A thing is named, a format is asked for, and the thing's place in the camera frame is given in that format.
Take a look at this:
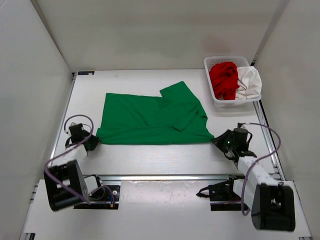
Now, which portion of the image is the green t shirt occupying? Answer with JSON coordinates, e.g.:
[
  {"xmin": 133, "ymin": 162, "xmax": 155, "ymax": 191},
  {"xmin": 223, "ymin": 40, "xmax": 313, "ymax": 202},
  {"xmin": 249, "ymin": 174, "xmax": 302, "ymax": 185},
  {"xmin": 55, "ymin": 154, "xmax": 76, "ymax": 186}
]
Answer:
[{"xmin": 96, "ymin": 81, "xmax": 214, "ymax": 145}]

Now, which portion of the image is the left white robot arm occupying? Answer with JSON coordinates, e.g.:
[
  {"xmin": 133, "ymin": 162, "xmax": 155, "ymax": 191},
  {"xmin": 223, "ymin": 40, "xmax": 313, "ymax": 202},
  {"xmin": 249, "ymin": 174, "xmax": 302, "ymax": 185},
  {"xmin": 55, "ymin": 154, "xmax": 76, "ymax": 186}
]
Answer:
[{"xmin": 44, "ymin": 122, "xmax": 105, "ymax": 212}]

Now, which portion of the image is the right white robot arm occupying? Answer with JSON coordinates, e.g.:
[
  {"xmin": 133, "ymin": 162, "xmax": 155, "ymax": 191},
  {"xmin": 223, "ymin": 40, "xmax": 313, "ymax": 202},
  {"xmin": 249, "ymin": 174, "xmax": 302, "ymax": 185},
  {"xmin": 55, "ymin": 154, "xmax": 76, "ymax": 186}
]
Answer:
[{"xmin": 196, "ymin": 123, "xmax": 296, "ymax": 232}]

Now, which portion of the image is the white t shirt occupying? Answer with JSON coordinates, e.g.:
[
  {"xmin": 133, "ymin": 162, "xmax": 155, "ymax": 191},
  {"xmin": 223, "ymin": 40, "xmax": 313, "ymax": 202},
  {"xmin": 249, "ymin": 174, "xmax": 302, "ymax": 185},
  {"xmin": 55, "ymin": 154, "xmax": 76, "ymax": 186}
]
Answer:
[{"xmin": 235, "ymin": 66, "xmax": 262, "ymax": 100}]

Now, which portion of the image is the dark table label sticker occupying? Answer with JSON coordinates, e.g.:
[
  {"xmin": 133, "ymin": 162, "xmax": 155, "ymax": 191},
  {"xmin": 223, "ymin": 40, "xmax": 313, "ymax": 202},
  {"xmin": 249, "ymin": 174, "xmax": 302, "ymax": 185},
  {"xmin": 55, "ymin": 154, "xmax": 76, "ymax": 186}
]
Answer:
[{"xmin": 77, "ymin": 71, "xmax": 95, "ymax": 76}]

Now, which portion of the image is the red t shirt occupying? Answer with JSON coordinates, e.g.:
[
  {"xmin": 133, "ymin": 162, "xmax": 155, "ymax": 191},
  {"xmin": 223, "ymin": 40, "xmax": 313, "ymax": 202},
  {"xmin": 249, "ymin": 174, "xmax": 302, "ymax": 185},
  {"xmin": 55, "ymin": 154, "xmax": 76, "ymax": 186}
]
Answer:
[{"xmin": 209, "ymin": 61, "xmax": 240, "ymax": 101}]

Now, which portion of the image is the white plastic basket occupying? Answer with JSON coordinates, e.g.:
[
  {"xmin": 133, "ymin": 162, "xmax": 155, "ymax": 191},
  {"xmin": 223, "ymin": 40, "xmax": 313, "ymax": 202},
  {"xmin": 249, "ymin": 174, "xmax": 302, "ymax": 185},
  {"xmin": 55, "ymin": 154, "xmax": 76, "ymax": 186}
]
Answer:
[{"xmin": 204, "ymin": 56, "xmax": 262, "ymax": 107}]

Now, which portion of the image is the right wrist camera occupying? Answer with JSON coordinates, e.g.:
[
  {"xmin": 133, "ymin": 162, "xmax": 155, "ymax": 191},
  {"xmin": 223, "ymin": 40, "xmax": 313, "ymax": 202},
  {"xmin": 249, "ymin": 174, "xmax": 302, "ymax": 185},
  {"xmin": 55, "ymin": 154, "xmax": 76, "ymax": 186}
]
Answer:
[{"xmin": 237, "ymin": 122, "xmax": 247, "ymax": 128}]

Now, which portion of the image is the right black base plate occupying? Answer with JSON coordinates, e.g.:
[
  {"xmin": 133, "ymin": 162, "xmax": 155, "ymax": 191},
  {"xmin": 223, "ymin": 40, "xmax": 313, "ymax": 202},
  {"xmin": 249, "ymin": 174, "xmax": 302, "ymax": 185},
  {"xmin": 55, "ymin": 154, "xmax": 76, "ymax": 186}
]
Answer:
[{"xmin": 209, "ymin": 180, "xmax": 255, "ymax": 213}]

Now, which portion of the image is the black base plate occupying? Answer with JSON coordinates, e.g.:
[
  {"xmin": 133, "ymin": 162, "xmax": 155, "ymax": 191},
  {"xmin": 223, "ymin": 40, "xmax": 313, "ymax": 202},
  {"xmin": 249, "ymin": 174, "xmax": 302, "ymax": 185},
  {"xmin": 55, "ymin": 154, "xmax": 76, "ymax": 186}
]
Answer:
[
  {"xmin": 209, "ymin": 180, "xmax": 255, "ymax": 213},
  {"xmin": 73, "ymin": 181, "xmax": 121, "ymax": 210}
]

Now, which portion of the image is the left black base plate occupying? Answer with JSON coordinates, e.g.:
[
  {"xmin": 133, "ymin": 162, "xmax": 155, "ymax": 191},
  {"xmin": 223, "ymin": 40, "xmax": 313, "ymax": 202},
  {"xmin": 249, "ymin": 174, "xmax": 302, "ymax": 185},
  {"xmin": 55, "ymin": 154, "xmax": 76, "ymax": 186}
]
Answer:
[{"xmin": 73, "ymin": 181, "xmax": 121, "ymax": 210}]

